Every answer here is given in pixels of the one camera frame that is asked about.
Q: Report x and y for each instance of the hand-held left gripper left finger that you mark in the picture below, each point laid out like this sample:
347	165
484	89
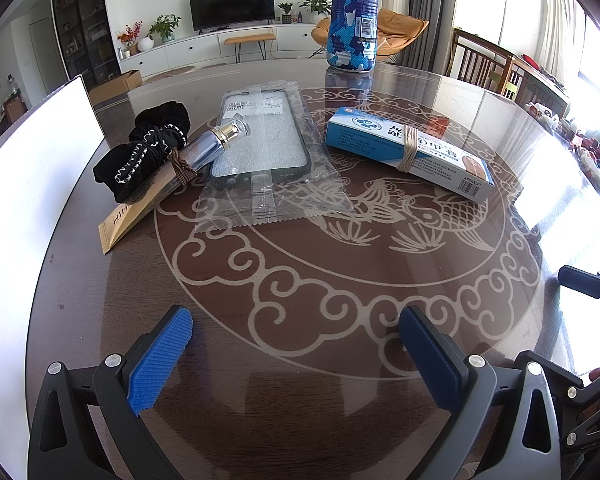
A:
162	355

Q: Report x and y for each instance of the white and blue medicine box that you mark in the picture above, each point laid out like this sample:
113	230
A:
410	152

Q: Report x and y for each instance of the white partition board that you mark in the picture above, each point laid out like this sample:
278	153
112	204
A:
25	210

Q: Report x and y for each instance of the black velvet rhinestone scrunchie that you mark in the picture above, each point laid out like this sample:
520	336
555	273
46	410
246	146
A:
160	120

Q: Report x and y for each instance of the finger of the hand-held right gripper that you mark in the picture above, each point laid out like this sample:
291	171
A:
560	372
582	280

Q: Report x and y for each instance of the grey curtain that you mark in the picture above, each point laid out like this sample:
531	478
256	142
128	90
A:
432	15

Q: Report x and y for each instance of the phone case in clear bag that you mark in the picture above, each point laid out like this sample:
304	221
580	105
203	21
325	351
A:
265	135

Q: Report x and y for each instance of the red flowers in vase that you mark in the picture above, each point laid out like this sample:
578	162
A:
128	36

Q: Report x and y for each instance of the round white vase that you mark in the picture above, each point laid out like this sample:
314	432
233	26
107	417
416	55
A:
146	45

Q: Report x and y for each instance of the wooden slatted chair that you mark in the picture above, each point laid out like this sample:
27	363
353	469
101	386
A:
537	90
480	62

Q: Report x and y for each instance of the white television cabinet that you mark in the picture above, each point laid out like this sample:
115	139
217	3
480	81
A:
200	47

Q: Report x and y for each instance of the black television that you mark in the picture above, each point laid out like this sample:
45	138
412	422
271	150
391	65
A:
232	6

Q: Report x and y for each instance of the dark patterned glass desktop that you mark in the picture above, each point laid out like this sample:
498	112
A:
305	280

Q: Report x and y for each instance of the blue camouflage bottle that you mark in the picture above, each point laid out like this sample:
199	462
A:
355	15

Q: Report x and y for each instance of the small potted plant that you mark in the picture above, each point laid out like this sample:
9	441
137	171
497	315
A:
286	12

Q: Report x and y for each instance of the person's right hand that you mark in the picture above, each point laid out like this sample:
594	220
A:
597	373

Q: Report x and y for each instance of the dark glass display cabinet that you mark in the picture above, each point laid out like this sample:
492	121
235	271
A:
82	20

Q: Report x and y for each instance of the pile of colourful clutter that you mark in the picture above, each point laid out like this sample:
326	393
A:
587	152

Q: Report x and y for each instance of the black beaded scrunchie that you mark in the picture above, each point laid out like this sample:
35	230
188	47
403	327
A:
130	170

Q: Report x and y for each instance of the small silver spray bottle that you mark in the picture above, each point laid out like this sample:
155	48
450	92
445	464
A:
215	142

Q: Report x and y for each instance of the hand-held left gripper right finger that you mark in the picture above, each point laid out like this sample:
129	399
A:
430	355

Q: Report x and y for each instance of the broad-leaf potted plant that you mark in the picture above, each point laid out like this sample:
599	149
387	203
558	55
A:
315	6

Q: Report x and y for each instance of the wooden bench with metal legs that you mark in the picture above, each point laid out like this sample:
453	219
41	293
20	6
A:
250	38

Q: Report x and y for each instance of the white door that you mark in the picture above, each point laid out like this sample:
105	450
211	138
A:
41	57

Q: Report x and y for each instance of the round wooden coffee table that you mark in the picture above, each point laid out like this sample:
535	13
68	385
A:
169	73

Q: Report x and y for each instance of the cardboard box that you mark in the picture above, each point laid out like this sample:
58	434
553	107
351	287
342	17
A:
115	87

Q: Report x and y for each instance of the leafy green potted plant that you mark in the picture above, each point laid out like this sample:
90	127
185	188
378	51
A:
164	26

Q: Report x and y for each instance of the orange lounge chair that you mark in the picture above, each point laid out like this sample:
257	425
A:
400	27

